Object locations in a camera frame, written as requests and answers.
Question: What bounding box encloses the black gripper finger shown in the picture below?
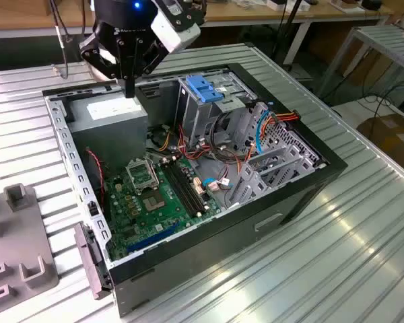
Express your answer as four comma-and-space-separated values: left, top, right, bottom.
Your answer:
79, 32, 131, 98
129, 33, 166, 98

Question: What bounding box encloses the hard disk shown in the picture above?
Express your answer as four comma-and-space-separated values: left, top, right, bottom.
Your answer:
184, 74, 225, 106

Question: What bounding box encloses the red yellow power wire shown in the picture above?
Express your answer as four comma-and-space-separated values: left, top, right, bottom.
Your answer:
272, 112, 301, 124

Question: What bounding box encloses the grey metal disk bay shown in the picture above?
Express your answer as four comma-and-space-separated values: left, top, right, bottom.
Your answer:
227, 141, 326, 211

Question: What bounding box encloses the grey power supply unit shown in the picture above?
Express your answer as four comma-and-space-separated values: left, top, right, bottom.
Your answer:
67, 90, 149, 172

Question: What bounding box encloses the silver perforated drive cage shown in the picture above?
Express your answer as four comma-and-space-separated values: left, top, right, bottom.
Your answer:
174, 69, 260, 155

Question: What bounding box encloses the metal socket cover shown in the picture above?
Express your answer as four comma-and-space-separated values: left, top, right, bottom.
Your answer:
125, 157, 160, 194

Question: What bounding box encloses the black RAM slot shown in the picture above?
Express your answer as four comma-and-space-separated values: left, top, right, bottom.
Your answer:
170, 160, 205, 215
165, 161, 201, 217
160, 161, 197, 218
174, 159, 209, 213

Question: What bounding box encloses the CPU socket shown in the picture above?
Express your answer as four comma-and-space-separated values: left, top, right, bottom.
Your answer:
141, 190, 170, 213

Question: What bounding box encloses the green motherboard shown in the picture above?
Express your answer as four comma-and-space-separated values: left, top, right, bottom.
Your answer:
104, 156, 223, 262

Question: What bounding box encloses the wooden desk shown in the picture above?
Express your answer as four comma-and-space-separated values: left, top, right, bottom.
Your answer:
201, 0, 395, 67

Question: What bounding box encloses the blue expansion slot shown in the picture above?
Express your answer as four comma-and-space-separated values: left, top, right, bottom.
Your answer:
126, 219, 182, 254

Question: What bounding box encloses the grey parts rack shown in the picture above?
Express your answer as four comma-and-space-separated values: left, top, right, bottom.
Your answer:
0, 183, 61, 309

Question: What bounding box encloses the black open PC case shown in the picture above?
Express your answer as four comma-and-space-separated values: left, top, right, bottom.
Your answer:
42, 62, 348, 319

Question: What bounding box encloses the metal slat side table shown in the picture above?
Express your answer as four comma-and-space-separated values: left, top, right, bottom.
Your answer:
318, 25, 404, 98

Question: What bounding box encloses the brown cardboard box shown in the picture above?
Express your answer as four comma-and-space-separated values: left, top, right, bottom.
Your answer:
356, 113, 404, 171

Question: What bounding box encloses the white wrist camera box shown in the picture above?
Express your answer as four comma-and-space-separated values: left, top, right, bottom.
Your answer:
150, 0, 208, 54

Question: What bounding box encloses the black hanging cable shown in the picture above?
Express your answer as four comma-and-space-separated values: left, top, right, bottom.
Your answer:
49, 0, 71, 80

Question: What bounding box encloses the orange red wire bundle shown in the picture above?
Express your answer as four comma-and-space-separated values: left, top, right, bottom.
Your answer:
147, 124, 250, 176

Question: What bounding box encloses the red black fan wire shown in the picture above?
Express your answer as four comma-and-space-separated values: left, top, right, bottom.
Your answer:
85, 147, 107, 211

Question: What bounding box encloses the blue flat data wire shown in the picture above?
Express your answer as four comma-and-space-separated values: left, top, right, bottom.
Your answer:
201, 109, 274, 190

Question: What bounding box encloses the grey rear case bracket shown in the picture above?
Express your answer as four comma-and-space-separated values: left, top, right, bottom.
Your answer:
73, 222, 114, 301

